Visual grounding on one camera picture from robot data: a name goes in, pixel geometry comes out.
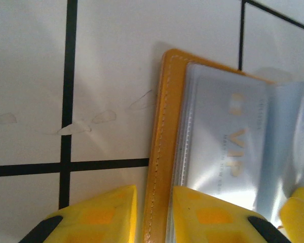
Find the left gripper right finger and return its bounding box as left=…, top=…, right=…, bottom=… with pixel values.
left=166, top=186, right=292, bottom=243

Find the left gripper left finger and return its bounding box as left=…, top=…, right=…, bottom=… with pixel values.
left=18, top=185, right=138, bottom=243

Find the silver VIP card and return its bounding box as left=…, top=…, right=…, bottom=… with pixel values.
left=194, top=75, right=268, bottom=200

